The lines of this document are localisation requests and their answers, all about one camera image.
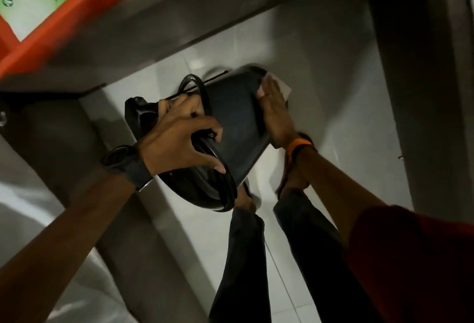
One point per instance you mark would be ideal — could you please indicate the person's right hand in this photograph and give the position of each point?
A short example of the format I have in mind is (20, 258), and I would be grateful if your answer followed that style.
(276, 119)

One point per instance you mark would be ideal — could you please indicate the person's left hand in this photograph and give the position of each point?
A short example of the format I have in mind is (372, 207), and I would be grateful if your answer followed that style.
(166, 141)

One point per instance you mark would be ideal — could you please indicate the person's right fingers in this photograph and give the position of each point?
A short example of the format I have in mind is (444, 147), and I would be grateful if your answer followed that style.
(272, 93)

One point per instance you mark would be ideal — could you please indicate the person's left middle finger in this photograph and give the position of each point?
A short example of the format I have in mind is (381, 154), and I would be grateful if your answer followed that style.
(189, 104)

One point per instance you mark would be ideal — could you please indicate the person's left thumb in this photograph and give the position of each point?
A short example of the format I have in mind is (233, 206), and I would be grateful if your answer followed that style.
(209, 163)

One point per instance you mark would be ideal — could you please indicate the white cloth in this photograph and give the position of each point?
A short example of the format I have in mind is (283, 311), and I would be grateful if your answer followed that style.
(283, 87)

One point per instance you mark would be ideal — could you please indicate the black round pot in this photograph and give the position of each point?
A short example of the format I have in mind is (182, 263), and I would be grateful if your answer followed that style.
(237, 119)

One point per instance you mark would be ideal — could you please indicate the person's left forearm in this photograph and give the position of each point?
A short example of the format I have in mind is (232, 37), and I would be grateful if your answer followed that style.
(63, 248)

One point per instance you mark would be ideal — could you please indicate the person's right forearm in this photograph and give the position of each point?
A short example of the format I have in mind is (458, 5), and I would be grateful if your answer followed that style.
(333, 189)

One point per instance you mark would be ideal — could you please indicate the person's left foot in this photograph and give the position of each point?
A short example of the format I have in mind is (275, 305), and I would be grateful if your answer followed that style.
(244, 200)

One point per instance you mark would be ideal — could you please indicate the person's foot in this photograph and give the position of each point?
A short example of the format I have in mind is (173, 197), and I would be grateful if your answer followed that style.
(244, 200)
(294, 180)

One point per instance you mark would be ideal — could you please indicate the orange wristband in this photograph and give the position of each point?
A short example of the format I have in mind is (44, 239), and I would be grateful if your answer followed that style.
(296, 145)

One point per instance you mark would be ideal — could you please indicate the black wristwatch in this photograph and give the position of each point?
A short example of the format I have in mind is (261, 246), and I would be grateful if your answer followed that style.
(127, 165)

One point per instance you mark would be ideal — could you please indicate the person's right foot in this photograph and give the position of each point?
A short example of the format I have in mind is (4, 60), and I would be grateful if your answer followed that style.
(294, 180)

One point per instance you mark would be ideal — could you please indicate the dark trousers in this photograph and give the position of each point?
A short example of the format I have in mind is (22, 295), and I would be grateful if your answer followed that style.
(314, 259)

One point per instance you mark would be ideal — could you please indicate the orange plastic tray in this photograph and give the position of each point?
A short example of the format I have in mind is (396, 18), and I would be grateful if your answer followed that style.
(85, 4)

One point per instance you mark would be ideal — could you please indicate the red shirt sleeve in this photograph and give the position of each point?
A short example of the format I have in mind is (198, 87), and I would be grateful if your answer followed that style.
(414, 267)

